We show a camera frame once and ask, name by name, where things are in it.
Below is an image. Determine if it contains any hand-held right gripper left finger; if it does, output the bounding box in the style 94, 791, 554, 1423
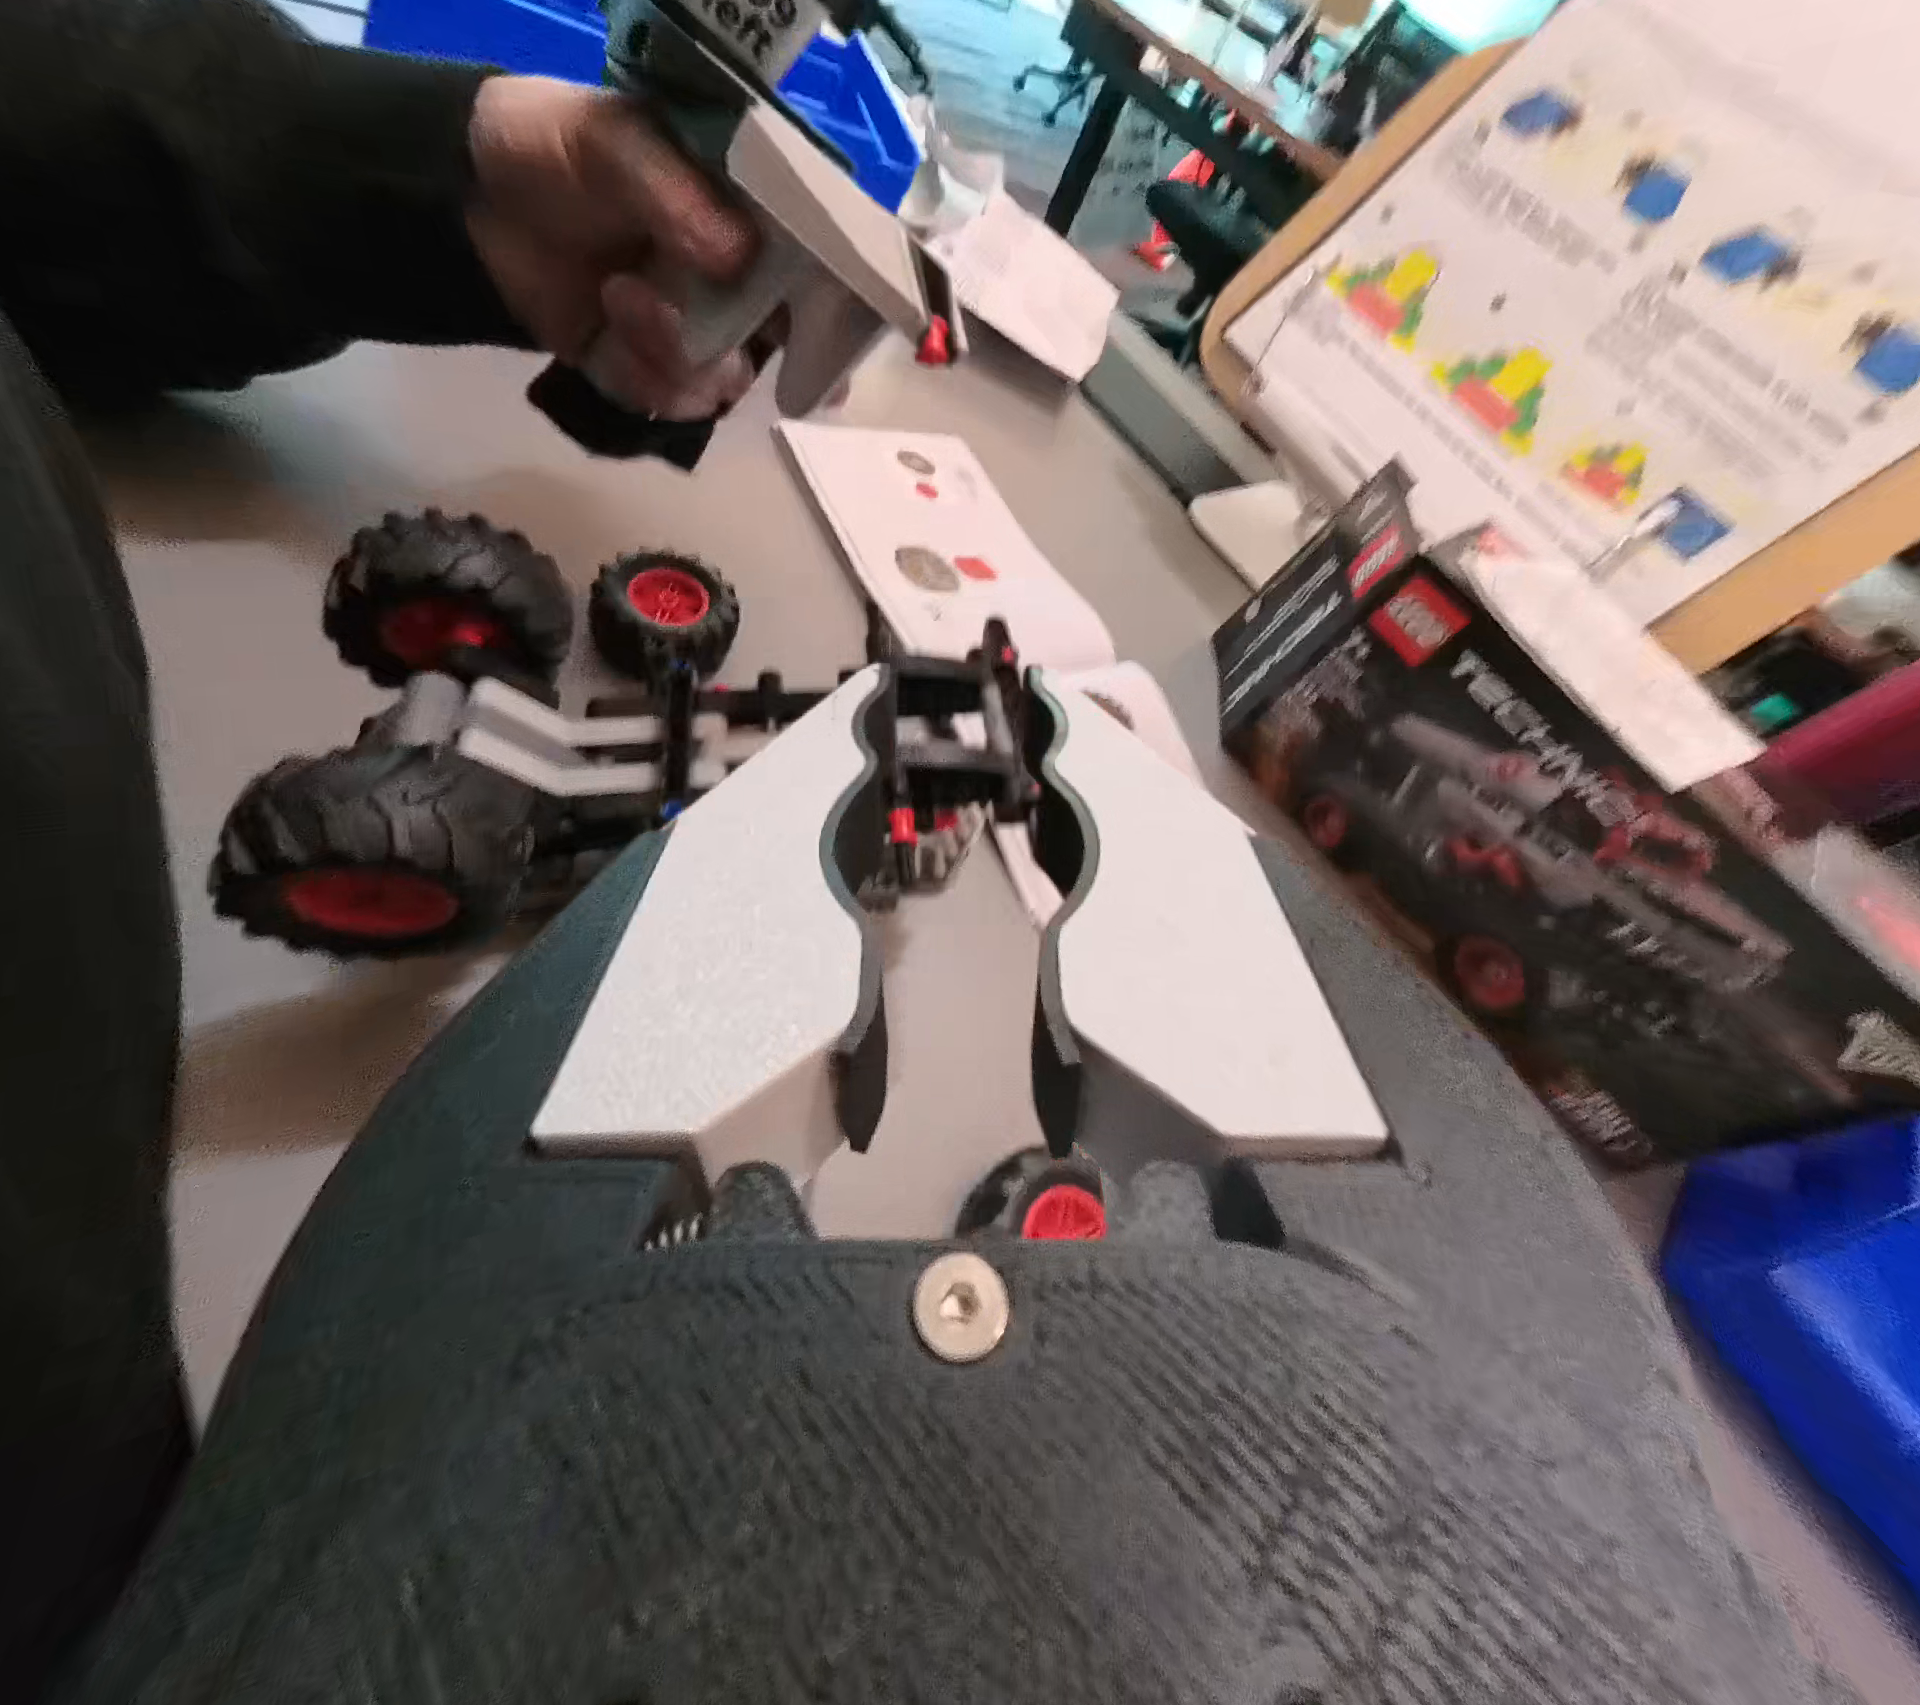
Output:
529, 667, 894, 1238

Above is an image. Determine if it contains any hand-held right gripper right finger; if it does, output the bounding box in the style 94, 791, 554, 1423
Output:
1029, 667, 1392, 1183

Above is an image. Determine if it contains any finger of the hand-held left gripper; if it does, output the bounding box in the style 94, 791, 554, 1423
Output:
726, 105, 964, 370
756, 265, 920, 419

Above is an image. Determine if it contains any small black wheel red hub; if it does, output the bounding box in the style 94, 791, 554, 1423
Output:
957, 1148, 1115, 1244
589, 550, 741, 684

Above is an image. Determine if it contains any toy brick monster truck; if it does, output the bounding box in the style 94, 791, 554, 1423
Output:
207, 508, 1060, 960

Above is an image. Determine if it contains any person's left forearm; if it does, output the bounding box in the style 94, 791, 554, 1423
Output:
0, 0, 529, 409

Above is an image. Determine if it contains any background office desk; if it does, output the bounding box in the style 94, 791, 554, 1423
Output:
1036, 0, 1352, 239

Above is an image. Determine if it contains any grey desk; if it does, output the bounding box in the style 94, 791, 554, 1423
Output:
0, 0, 1920, 1705

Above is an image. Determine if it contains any person's left hand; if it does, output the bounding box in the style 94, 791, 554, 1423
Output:
466, 73, 782, 425

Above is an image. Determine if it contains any open instruction booklet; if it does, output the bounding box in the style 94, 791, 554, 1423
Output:
773, 419, 1258, 929

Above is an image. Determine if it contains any folded white paper leaflet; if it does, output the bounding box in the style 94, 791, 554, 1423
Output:
931, 185, 1122, 384

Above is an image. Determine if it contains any blue bin with marker tag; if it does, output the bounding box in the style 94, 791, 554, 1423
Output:
365, 0, 920, 212

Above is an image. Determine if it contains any black office chair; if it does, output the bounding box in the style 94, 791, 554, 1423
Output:
1145, 160, 1278, 315

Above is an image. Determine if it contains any black toy set box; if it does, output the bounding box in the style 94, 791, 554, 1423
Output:
1211, 460, 1920, 1172

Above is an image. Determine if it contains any white board stand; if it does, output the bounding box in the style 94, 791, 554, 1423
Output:
1192, 479, 1338, 594

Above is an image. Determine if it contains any instruction sheet on board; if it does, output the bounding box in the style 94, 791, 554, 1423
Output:
1200, 0, 1920, 674

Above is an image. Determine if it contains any blue storage bin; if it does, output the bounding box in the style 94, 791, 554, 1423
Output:
1658, 1112, 1920, 1596

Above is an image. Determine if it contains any printed brick instruction sheet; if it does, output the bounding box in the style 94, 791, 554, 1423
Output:
1228, 0, 1920, 619

